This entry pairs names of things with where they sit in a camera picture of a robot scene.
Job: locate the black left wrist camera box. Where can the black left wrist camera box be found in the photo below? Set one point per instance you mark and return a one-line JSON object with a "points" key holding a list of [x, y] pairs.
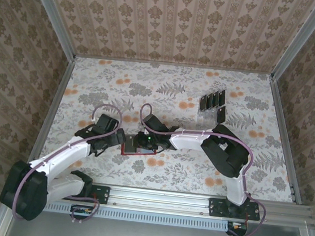
{"points": [[107, 122]]}

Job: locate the black electronics box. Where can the black electronics box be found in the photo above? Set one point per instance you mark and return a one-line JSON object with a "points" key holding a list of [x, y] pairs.
{"points": [[80, 211], [237, 230]]}

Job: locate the red square block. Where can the red square block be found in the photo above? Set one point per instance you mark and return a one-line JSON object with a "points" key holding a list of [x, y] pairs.
{"points": [[123, 152]]}

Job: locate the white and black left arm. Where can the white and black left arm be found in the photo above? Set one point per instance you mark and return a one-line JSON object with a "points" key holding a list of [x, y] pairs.
{"points": [[56, 158]]}

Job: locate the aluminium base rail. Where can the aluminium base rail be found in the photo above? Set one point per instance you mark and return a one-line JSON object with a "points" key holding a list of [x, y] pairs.
{"points": [[159, 199]]}

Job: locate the aluminium frame post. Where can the aluminium frame post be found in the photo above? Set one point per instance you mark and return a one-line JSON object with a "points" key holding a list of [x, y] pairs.
{"points": [[303, 40], [50, 11]]}

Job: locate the black credit card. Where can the black credit card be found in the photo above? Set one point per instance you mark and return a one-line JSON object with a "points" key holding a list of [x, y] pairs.
{"points": [[215, 99], [221, 114], [209, 100], [131, 144], [222, 97], [203, 104]]}

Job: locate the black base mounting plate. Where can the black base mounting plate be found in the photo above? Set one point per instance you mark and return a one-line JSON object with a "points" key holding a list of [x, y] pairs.
{"points": [[103, 194], [215, 207]]}

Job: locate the floral patterned table cover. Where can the floral patterned table cover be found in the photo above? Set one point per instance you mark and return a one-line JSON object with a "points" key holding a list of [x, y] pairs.
{"points": [[168, 170]]}

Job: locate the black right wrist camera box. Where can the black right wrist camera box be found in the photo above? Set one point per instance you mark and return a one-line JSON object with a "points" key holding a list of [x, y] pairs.
{"points": [[153, 124]]}

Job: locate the aluminium side rail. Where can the aluminium side rail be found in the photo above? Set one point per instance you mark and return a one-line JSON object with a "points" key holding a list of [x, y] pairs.
{"points": [[286, 138], [50, 114]]}

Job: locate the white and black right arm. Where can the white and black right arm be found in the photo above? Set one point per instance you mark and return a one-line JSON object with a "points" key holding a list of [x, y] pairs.
{"points": [[189, 142]]}

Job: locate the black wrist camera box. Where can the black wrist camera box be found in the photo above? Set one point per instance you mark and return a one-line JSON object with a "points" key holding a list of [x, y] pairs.
{"points": [[153, 124], [107, 122]]}

